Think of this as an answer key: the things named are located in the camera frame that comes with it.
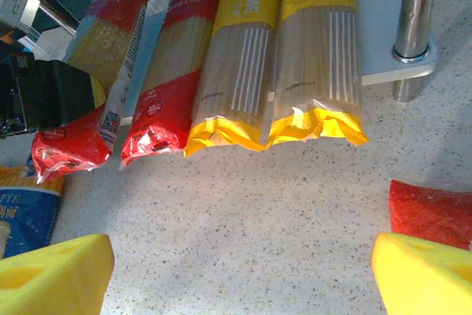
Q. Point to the red spaghetti bag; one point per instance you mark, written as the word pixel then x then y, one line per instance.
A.
pixel 110 23
pixel 173 71

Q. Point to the yellow spaghetti bag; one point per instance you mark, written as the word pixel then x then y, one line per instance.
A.
pixel 236 71
pixel 317 53

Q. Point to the wide red pasta bag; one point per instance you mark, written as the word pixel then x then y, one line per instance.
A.
pixel 427 211

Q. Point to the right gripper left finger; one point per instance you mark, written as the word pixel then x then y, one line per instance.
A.
pixel 51 278

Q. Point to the blue and yellow pasta bag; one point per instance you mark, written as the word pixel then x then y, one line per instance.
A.
pixel 26 215

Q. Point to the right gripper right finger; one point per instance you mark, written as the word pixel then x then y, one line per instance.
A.
pixel 424 282

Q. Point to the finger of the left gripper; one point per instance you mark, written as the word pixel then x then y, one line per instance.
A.
pixel 100 91

